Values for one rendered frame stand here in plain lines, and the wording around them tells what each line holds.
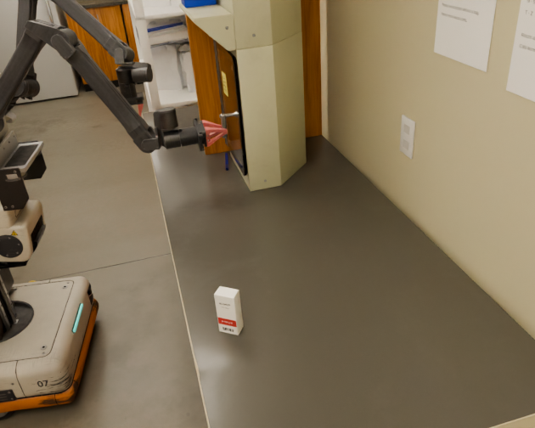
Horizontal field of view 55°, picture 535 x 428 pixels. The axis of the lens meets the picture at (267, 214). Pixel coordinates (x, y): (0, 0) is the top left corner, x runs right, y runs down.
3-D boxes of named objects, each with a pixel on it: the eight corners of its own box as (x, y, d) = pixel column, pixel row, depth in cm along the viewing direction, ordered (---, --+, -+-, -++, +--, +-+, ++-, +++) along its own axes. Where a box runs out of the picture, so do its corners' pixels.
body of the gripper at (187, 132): (198, 116, 169) (175, 121, 168) (204, 134, 162) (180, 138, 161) (199, 133, 174) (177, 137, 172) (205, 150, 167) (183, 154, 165)
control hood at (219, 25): (216, 30, 178) (212, -1, 173) (236, 50, 151) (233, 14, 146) (183, 35, 176) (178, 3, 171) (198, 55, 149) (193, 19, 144)
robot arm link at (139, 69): (124, 50, 194) (114, 47, 186) (153, 49, 192) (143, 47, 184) (126, 83, 196) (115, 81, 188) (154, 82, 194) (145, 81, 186)
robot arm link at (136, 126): (58, 37, 157) (45, 42, 147) (71, 26, 156) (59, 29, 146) (150, 149, 172) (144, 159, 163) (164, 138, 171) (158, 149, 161)
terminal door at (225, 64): (228, 144, 199) (216, 37, 179) (247, 177, 173) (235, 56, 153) (227, 144, 199) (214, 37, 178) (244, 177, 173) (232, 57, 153)
